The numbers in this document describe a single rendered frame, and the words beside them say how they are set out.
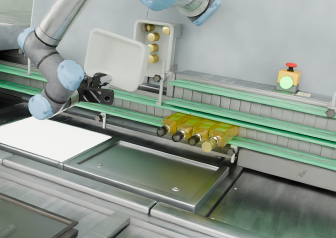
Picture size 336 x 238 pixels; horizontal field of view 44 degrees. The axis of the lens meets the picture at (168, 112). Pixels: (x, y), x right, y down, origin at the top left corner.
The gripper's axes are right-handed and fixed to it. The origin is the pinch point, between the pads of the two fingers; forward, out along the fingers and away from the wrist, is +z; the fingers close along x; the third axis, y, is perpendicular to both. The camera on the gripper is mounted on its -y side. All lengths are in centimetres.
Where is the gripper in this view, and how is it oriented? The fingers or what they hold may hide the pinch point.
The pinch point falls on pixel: (111, 80)
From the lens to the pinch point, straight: 149.1
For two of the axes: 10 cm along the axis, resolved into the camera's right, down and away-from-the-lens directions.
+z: 4.4, -3.2, 8.4
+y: -8.9, -3.1, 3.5
